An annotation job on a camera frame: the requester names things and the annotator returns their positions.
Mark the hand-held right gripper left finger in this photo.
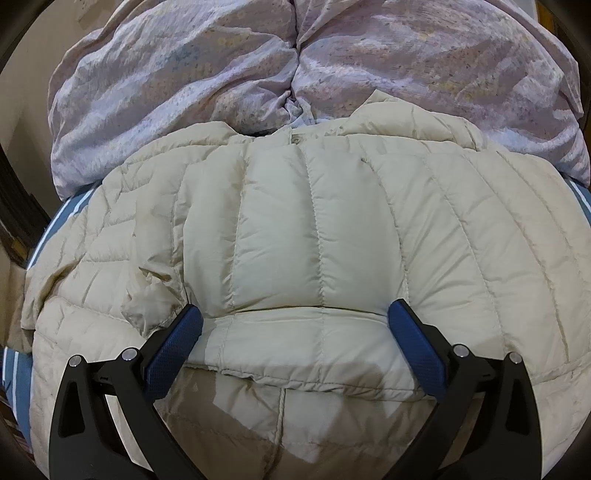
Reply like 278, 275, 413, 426
50, 303, 213, 480

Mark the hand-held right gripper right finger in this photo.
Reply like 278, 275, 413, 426
383, 298, 541, 480

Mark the dark wooden furniture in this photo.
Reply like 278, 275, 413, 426
0, 134, 52, 245

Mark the blue striped bed sheet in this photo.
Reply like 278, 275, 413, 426
0, 178, 591, 467

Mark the left lilac pillow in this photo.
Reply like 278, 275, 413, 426
48, 0, 591, 201

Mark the cream duvet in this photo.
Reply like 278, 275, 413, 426
21, 90, 591, 480

